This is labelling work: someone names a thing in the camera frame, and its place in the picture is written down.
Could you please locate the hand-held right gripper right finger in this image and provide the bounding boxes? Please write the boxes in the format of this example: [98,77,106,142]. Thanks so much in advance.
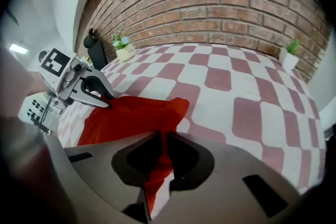
[152,131,301,224]

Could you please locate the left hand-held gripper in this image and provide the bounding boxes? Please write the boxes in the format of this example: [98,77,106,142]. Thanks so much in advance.
[38,47,116,109]

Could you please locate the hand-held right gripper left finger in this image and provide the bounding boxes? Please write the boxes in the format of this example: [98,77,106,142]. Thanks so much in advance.
[64,130,163,223]

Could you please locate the red sweatshirt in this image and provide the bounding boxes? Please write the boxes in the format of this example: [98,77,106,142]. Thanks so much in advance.
[77,95,191,215]

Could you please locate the person's left forearm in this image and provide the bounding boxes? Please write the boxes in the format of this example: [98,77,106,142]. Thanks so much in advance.
[25,68,52,98]

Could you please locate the black office chair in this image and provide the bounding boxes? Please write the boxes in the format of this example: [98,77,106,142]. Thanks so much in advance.
[83,28,109,71]

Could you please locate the cream pot blue flowers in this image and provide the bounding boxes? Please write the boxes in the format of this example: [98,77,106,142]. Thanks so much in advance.
[111,30,137,62]

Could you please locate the pink white checkered tablecloth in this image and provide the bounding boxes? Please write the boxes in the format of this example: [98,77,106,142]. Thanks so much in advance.
[56,43,327,218]

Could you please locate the ceiling light strip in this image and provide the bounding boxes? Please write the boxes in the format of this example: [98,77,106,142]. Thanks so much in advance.
[8,43,29,55]

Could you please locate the white pot green plant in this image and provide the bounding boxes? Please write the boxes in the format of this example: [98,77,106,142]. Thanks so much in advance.
[278,38,302,73]

